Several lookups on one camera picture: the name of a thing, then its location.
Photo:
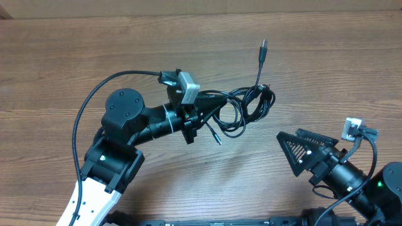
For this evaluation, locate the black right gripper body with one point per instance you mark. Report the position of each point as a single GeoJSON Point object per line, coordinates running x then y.
{"type": "Point", "coordinates": [328, 157]}

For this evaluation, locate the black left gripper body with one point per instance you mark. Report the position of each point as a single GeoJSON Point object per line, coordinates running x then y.
{"type": "Point", "coordinates": [188, 122]}

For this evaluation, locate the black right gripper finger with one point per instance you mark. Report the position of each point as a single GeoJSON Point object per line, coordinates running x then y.
{"type": "Point", "coordinates": [309, 138]}
{"type": "Point", "coordinates": [300, 156]}

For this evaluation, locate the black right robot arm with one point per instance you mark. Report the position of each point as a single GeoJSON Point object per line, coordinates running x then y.
{"type": "Point", "coordinates": [376, 196]}

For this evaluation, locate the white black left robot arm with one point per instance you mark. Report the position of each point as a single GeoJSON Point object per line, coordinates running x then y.
{"type": "Point", "coordinates": [112, 161]}

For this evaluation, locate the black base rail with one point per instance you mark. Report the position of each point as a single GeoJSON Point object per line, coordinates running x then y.
{"type": "Point", "coordinates": [245, 222]}

